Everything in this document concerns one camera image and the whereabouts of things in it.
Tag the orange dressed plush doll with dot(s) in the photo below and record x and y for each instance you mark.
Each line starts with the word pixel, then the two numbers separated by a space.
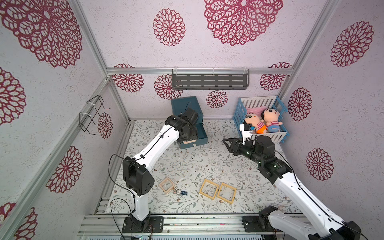
pixel 257 123

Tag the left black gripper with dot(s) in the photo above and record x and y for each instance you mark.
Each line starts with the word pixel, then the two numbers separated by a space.
pixel 194 135

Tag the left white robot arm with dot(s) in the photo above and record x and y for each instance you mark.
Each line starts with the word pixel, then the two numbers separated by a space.
pixel 137 170

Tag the grey wall shelf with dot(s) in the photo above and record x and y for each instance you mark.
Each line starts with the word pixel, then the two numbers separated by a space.
pixel 210 81

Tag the blue dressed plush doll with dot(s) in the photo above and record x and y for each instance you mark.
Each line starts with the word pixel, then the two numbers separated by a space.
pixel 271 120

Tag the small wooden brooch box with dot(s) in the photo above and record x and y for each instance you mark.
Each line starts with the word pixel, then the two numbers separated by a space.
pixel 189 142
pixel 167 185

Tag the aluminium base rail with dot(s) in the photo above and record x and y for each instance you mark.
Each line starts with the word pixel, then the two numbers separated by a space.
pixel 102 226

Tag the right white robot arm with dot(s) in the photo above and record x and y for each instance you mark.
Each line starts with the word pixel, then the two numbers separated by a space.
pixel 323 224

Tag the teal three-drawer cabinet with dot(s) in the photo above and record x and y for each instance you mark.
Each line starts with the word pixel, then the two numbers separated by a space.
pixel 179 106

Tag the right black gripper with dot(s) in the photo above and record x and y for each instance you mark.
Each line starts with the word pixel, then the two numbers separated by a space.
pixel 240 147

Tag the large yellow wooden brooch box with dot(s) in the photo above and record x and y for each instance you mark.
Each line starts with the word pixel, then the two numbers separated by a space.
pixel 209 189

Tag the black wire wall rack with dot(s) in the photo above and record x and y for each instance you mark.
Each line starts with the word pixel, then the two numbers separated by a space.
pixel 86 119

